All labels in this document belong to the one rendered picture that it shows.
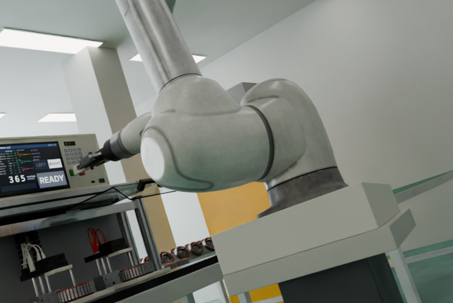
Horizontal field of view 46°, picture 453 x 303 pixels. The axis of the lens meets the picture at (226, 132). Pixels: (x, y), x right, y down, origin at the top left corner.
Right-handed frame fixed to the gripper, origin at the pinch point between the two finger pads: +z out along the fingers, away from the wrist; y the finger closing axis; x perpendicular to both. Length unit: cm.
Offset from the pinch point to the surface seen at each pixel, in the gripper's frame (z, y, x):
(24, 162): 4.7, -17.0, 4.8
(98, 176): 4.8, 10.4, -2.6
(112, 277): 3.8, 4.0, -37.5
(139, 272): -12.2, 0.9, -38.8
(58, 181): 4.7, -6.3, -2.7
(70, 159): 4.8, 0.6, 4.6
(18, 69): 339, 235, 211
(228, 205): 186, 326, -7
